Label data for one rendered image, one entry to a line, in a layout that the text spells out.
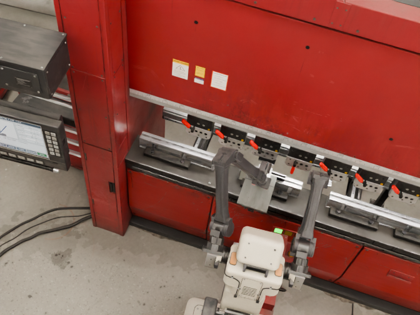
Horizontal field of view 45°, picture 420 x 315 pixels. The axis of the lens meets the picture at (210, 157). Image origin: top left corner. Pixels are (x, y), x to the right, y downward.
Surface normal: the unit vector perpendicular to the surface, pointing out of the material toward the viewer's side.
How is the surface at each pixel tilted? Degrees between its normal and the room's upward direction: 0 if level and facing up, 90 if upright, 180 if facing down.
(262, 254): 48
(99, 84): 90
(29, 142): 90
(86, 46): 90
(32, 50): 0
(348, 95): 90
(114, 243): 0
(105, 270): 0
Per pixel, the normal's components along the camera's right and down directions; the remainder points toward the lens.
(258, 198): 0.10, -0.59
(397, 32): -0.31, 0.75
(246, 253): -0.10, 0.17
